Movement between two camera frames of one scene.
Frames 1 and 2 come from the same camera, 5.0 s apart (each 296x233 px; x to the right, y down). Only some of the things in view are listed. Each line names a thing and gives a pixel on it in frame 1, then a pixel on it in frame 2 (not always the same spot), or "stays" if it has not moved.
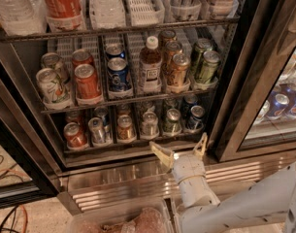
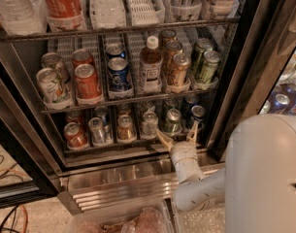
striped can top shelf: x=185 y=1 stays
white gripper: x=187 y=168 to x=183 y=151
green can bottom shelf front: x=173 y=125 stays
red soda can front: x=87 y=85 stays
